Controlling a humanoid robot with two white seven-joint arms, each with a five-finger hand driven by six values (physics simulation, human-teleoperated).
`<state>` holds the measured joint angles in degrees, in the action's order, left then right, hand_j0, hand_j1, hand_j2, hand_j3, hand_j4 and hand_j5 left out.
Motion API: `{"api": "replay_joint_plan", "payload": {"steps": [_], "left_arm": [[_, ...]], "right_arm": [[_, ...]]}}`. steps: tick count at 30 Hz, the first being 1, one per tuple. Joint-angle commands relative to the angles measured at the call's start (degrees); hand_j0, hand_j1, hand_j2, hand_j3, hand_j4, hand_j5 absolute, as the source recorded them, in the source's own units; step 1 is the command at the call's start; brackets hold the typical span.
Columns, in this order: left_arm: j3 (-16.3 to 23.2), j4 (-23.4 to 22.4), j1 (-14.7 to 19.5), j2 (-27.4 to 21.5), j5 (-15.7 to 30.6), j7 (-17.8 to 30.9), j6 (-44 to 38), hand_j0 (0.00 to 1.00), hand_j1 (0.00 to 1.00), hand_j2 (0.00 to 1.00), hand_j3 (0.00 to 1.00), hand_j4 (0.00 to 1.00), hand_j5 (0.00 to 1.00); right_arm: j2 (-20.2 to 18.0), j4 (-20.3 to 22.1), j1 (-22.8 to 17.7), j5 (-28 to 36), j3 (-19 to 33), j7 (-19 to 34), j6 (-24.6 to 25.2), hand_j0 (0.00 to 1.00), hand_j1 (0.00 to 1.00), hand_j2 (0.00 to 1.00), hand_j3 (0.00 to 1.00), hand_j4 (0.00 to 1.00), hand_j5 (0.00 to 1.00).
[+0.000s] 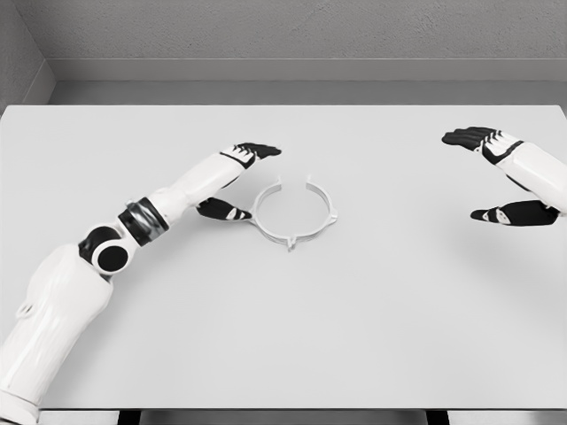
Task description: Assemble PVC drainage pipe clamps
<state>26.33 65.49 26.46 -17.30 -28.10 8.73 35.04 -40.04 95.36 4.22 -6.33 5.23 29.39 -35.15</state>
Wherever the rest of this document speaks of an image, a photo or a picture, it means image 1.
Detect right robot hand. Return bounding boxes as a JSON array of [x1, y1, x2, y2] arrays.
[[440, 127, 567, 228]]

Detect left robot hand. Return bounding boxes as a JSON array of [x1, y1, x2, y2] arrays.
[[175, 142, 284, 221]]

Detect white PVC pipe clamp ring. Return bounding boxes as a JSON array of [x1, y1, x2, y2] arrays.
[[252, 175, 341, 254]]

